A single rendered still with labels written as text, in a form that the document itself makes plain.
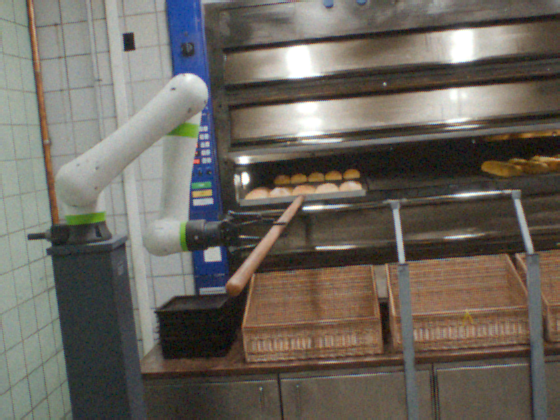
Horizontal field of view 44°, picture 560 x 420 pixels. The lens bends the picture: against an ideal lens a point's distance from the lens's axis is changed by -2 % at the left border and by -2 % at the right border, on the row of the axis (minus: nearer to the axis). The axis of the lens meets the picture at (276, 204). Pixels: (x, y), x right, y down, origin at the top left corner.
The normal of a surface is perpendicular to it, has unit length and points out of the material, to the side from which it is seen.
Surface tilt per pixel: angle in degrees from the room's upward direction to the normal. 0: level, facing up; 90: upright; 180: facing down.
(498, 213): 70
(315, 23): 90
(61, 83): 90
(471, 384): 90
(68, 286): 90
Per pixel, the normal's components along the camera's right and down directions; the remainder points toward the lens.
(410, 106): -0.13, -0.24
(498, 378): -0.11, 0.11
